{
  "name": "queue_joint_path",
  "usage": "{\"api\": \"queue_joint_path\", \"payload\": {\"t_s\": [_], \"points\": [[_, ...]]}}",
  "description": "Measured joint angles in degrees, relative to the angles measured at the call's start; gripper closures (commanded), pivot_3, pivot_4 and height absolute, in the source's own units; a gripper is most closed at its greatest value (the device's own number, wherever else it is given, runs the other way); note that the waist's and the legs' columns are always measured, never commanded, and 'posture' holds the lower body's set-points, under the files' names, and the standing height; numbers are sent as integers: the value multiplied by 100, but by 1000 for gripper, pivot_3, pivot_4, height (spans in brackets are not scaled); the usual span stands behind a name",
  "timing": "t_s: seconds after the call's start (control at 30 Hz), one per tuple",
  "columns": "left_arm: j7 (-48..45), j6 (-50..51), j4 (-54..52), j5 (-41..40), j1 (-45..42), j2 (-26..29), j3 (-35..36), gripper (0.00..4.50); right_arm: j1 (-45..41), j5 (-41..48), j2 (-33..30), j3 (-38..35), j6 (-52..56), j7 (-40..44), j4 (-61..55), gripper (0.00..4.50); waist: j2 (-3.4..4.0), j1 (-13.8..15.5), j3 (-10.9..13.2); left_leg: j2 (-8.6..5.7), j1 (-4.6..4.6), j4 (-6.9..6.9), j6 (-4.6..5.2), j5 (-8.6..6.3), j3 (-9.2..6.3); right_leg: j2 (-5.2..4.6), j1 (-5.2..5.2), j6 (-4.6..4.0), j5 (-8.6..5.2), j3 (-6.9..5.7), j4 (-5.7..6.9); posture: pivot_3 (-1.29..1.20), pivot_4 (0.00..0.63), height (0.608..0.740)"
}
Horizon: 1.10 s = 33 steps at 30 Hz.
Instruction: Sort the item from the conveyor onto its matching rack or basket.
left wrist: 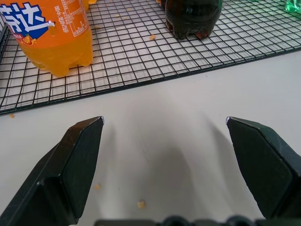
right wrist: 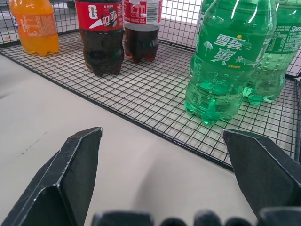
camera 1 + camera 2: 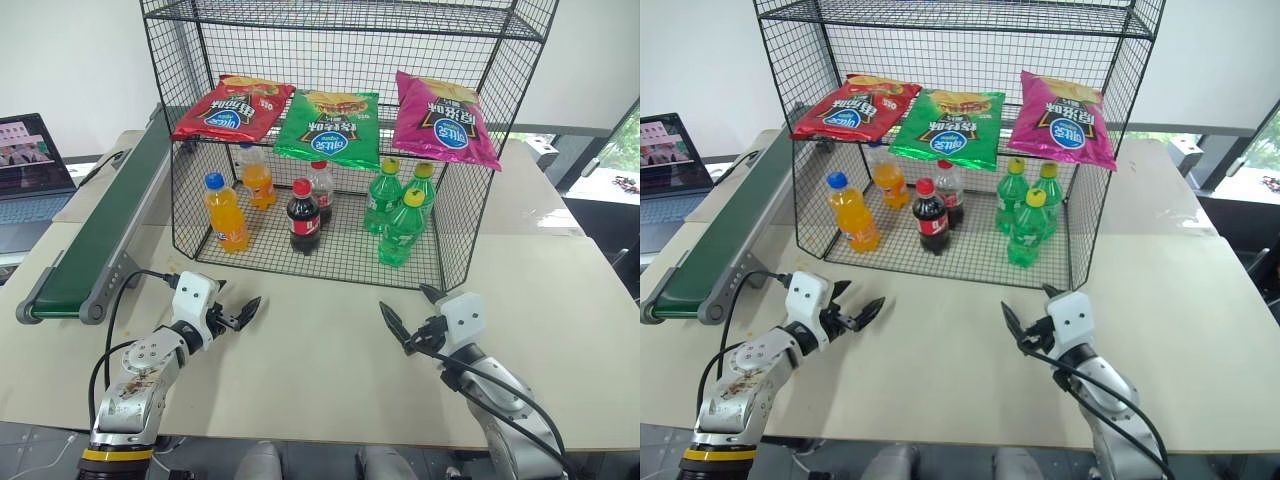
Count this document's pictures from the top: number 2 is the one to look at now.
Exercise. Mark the green Sprite bottle Chinese label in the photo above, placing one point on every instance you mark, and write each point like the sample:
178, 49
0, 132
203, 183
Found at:
225, 63

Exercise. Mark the cola bottle with football print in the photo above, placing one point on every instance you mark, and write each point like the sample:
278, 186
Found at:
102, 44

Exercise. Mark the green Sprite bottle English label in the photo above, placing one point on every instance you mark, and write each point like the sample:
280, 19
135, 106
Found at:
275, 58

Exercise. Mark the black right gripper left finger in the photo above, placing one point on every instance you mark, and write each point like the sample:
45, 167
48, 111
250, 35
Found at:
70, 179

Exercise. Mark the cola bottle with white cap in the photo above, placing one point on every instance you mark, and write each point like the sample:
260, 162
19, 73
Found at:
142, 35

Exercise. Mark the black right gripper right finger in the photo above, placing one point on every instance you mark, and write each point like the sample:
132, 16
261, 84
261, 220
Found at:
265, 174

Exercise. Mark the orange soda bottle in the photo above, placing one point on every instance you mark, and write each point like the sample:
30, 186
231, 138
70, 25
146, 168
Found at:
35, 26

